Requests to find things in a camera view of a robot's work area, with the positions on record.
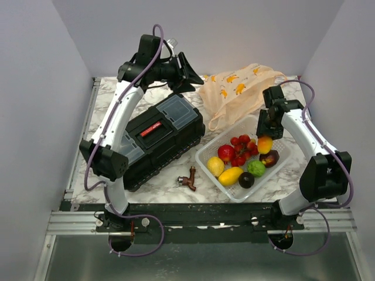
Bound orange red fake mango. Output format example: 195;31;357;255
257;136;273;155

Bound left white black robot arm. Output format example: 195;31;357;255
79;35;205;231

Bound dark fake cherry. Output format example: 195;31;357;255
238;172;255;189

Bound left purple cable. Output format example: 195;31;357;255
84;23;176;258

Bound orange plastic bag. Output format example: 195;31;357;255
198;63;287;131

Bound black plastic toolbox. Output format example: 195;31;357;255
120;94;206;192

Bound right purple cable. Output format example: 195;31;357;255
268;79;354;257

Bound purple cable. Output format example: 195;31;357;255
84;23;176;258
268;79;354;257

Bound clear plastic basket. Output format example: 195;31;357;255
195;115;292;203

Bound red fake cherry tomatoes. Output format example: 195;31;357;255
230;134;259;167

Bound yellow orange fake fruit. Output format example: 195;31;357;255
218;167;244;186

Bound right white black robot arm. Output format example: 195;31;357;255
256;85;353;229

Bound yellow fake lemon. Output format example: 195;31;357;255
207;156;225;177

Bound dark red fake plum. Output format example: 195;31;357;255
259;149;279;168

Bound brown metal faucet tap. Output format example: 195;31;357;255
177;166;196;192

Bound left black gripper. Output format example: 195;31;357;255
151;52;203;94

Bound aluminium mounting rail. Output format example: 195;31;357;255
46;209;357;236

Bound green fake fruit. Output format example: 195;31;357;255
247;160;266;177

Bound red fake apple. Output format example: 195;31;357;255
217;145;236;163

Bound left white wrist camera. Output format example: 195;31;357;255
166;38;178;56

